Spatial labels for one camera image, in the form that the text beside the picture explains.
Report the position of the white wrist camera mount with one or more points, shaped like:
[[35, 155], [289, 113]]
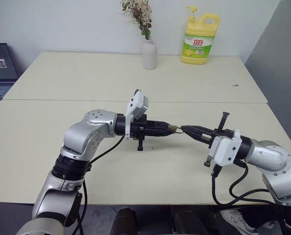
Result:
[[135, 105], [225, 149]]

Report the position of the yellow detergent pump bottle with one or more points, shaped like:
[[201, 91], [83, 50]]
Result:
[[197, 49]]

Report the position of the dark rounded shape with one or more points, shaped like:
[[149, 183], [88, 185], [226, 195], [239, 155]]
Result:
[[188, 221], [124, 222]]

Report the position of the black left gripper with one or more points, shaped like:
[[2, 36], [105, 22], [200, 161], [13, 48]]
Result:
[[141, 129]]

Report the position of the brass padlock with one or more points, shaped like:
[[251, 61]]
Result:
[[172, 128]]

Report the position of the white ceramic vase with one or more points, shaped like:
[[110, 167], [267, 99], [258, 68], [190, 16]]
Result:
[[149, 55]]

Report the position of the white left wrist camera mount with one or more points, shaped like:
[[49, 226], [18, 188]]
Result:
[[135, 105]]

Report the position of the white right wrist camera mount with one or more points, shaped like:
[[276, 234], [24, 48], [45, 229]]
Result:
[[225, 149]]

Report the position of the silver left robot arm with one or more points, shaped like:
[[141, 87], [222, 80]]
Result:
[[96, 127]]

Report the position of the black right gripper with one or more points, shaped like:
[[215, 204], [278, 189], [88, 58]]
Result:
[[224, 133]]

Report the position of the grey partition panel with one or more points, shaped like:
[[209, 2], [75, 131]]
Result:
[[275, 61]]

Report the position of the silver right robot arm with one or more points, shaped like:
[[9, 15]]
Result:
[[270, 156]]

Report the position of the dried flower bunch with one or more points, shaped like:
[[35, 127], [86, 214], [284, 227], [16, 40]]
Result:
[[139, 14]]

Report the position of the white sneaker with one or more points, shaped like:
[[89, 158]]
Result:
[[236, 219]]

